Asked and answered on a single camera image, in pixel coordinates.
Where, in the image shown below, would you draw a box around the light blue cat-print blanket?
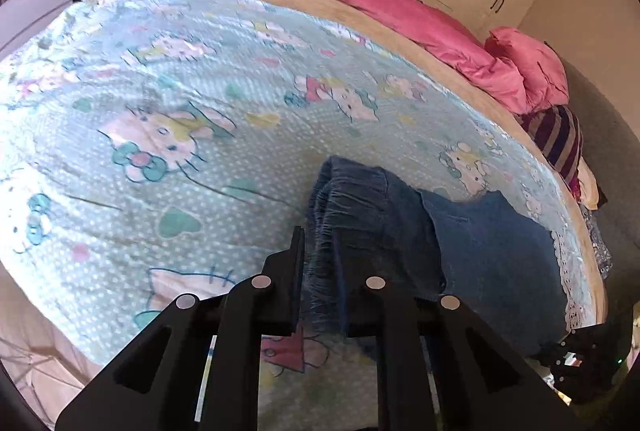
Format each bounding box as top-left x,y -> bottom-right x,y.
0,0 -> 596,431

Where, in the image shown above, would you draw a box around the grey upholstered headboard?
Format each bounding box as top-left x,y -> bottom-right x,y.
545,46 -> 640,337

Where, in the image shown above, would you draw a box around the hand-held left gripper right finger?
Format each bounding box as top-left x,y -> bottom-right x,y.
345,275 -> 576,431

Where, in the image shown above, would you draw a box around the cream pillow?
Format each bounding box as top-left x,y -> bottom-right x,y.
577,158 -> 607,210

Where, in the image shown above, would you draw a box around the grey padded board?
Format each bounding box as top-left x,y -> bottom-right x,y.
0,0 -> 89,60

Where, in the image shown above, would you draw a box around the floral cloth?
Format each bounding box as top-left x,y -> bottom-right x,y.
582,206 -> 614,279

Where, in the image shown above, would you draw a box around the pink pillow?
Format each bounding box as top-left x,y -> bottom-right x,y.
484,27 -> 571,109

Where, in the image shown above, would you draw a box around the purple striped pillow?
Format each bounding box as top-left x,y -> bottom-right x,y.
520,105 -> 583,184

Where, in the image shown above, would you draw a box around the blue denim pants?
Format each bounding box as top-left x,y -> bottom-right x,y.
302,156 -> 568,357

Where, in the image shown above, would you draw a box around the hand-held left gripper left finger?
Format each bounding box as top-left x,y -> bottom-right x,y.
55,226 -> 306,431

